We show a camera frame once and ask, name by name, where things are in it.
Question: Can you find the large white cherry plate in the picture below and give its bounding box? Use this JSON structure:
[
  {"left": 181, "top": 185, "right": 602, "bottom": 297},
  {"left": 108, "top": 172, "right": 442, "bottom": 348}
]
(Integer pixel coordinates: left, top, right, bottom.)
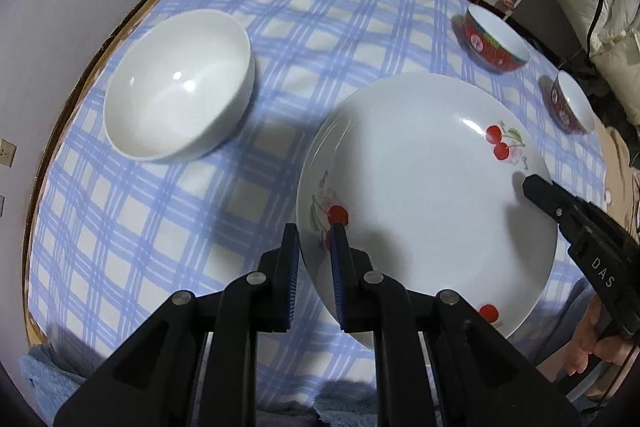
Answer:
[{"left": 296, "top": 72, "right": 558, "bottom": 336}]

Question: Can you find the plain white bowl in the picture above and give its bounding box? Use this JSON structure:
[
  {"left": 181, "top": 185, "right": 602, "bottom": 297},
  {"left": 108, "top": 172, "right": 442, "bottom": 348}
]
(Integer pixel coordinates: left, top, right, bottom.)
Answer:
[{"left": 103, "top": 9, "right": 255, "bottom": 162}]

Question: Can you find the right hand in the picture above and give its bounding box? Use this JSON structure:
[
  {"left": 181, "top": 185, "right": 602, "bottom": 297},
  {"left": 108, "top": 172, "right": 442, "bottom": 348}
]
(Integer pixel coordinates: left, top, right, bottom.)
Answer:
[{"left": 537, "top": 296, "right": 639, "bottom": 381}]

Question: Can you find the beige bear blanket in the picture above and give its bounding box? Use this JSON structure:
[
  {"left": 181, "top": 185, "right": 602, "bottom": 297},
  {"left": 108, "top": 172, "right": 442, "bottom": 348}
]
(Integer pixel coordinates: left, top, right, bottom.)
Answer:
[{"left": 596, "top": 119, "right": 639, "bottom": 242}]

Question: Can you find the small patterned bowl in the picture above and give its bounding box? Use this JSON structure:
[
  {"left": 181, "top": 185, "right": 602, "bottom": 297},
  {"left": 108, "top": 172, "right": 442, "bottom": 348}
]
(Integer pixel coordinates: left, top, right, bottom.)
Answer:
[{"left": 550, "top": 70, "right": 596, "bottom": 134}]

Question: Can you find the blue checked tablecloth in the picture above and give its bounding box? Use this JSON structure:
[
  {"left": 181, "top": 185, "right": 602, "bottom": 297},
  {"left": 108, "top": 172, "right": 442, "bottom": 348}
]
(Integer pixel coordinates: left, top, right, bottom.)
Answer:
[{"left": 28, "top": 0, "right": 605, "bottom": 376}]

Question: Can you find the large red patterned bowl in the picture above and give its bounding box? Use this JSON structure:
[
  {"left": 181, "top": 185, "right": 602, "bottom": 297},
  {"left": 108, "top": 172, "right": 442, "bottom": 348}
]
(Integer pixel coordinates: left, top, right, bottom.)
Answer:
[{"left": 462, "top": 4, "right": 530, "bottom": 72}]

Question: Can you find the blue fluffy towel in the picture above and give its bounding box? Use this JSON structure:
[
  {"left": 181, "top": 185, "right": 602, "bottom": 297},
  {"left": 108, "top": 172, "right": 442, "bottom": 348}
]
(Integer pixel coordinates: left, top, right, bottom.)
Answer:
[{"left": 18, "top": 343, "right": 91, "bottom": 426}]

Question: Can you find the wall socket upper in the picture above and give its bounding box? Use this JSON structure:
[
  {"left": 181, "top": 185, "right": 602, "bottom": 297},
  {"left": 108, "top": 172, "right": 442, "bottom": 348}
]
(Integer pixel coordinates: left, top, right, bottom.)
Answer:
[{"left": 0, "top": 139, "right": 16, "bottom": 168}]

